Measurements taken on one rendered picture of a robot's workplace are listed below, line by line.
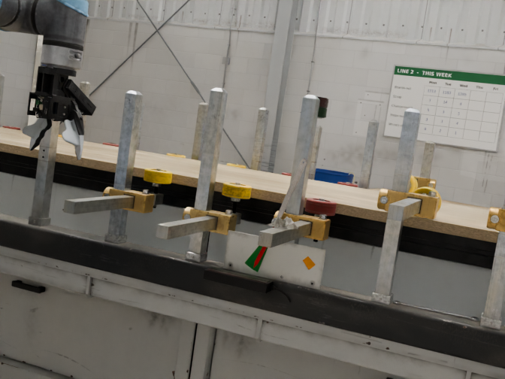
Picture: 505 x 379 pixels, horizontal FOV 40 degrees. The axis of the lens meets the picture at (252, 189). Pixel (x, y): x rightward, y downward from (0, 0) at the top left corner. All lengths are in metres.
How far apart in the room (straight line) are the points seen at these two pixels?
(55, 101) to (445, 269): 1.06
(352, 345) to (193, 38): 9.00
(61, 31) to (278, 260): 0.74
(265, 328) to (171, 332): 0.46
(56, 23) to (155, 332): 1.04
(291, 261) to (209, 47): 8.73
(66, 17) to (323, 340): 0.98
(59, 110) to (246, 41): 8.51
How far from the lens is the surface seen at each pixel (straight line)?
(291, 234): 1.54
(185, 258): 1.82
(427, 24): 9.17
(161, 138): 10.64
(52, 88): 1.60
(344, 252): 1.91
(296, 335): 1.78
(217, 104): 1.78
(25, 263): 2.15
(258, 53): 9.93
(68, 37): 1.60
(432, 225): 1.82
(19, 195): 2.39
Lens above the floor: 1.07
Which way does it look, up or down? 5 degrees down
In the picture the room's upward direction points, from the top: 8 degrees clockwise
